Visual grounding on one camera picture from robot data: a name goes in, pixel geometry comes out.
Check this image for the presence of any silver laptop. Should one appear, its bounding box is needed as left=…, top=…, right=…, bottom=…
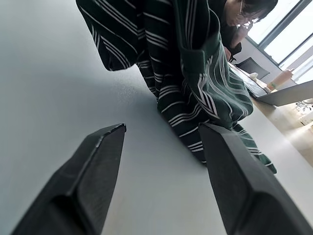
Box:
left=236, top=67, right=313, bottom=107

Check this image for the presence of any person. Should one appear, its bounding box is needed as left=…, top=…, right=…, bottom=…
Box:
left=207, top=0, right=279, bottom=63

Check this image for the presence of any dark green striped T-shirt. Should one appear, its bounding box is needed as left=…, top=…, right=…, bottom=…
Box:
left=75, top=0, right=277, bottom=174

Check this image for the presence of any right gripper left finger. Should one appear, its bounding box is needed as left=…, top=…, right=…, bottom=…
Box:
left=11, top=123, right=127, bottom=235

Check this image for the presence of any black chair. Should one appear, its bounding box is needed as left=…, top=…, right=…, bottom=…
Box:
left=236, top=57, right=270, bottom=81

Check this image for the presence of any clear plastic bottle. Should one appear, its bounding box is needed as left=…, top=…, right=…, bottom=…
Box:
left=266, top=69, right=294, bottom=92

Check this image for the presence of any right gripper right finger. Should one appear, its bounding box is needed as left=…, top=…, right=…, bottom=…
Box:
left=198, top=122, right=313, bottom=235

